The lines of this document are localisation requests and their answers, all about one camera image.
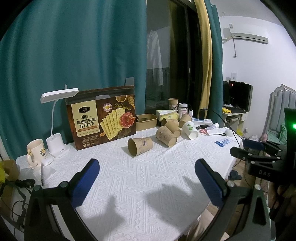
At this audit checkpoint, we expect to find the black monitor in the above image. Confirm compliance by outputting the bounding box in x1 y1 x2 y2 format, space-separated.
223 80 253 113

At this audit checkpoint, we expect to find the brown cracker box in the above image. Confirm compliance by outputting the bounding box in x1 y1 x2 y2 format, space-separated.
66 86 137 150

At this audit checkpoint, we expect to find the cream cartoon mug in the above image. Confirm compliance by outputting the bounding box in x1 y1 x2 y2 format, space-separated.
27 139 48 169

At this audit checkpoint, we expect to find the white tablecloth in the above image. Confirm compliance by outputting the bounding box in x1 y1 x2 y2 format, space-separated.
16 128 242 240

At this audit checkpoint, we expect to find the upright paper cup rear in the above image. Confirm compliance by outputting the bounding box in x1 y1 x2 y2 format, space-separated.
168 98 179 110

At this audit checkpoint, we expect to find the kraft rectangular food container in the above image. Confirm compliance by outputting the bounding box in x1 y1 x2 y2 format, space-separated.
136 113 158 132

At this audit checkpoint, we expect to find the white tube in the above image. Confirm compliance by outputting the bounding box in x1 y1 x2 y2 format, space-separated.
206 123 219 130

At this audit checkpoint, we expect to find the black cable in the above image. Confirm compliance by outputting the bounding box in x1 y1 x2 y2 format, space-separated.
211 109 244 167

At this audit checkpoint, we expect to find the brown paper cup pair front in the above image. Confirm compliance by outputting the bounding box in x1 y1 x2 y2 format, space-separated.
165 121 182 138

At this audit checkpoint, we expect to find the teal curtain right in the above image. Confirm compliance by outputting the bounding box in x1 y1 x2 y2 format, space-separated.
205 1 223 124

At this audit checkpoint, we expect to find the yellow curtain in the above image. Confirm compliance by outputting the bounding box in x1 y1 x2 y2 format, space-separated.
194 0 213 109

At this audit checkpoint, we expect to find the teal curtain left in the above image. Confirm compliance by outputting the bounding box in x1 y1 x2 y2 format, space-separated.
1 1 147 159

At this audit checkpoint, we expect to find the glass jar white lid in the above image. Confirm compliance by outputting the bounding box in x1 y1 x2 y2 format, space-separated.
178 103 188 119

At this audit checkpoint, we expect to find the teal curtain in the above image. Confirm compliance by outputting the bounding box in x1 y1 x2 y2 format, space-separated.
205 1 223 124
1 1 147 159

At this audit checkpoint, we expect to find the small white charger base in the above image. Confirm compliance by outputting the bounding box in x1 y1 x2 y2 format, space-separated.
41 155 54 166

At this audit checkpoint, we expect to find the brown paper cup floral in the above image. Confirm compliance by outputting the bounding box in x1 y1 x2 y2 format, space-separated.
156 126 177 147

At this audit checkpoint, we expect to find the brown paper cup rear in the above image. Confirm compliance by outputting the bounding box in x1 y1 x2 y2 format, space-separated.
179 114 192 128

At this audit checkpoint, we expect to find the lying brown paper cup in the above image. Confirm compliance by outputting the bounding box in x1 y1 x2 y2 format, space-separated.
127 138 153 157

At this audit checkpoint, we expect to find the yellow tissue pack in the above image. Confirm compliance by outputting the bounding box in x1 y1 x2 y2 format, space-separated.
156 110 179 121

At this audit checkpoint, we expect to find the white paper cup green print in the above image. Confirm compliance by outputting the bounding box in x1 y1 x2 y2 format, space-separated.
182 121 199 140

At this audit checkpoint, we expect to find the white desk lamp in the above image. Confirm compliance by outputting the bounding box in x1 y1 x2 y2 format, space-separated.
40 87 79 158

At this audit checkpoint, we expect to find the white air conditioner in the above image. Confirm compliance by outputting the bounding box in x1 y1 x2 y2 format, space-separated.
223 26 268 44

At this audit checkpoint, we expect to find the white computer desk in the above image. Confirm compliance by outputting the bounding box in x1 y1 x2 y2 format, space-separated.
220 108 249 132

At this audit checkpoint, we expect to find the blue white leaflet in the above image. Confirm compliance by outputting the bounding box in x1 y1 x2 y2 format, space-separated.
215 138 232 147

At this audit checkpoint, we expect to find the grey headboard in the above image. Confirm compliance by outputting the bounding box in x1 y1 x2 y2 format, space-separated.
263 84 295 144

